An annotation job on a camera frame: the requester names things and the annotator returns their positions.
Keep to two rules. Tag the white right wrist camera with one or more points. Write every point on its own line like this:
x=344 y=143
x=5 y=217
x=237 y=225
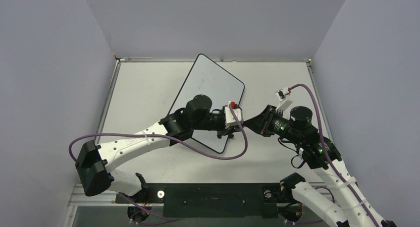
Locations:
x=284 y=101

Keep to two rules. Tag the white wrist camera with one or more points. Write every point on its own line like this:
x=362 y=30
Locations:
x=284 y=101
x=232 y=109

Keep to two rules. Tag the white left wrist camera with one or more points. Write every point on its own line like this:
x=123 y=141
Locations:
x=232 y=109

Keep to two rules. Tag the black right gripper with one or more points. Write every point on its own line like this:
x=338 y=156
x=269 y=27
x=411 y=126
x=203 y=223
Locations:
x=267 y=121

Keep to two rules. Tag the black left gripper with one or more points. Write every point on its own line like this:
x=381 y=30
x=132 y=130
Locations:
x=226 y=131

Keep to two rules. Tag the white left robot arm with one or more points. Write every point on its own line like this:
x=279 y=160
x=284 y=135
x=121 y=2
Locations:
x=97 y=164

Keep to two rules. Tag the black-framed whiteboard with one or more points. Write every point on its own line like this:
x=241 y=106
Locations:
x=208 y=78

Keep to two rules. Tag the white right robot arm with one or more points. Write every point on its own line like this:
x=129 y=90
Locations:
x=350 y=208

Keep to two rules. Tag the aluminium front frame rail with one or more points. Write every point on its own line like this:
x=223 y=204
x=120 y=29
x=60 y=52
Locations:
x=95 y=196

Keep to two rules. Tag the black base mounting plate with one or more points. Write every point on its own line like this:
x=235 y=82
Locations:
x=221 y=200

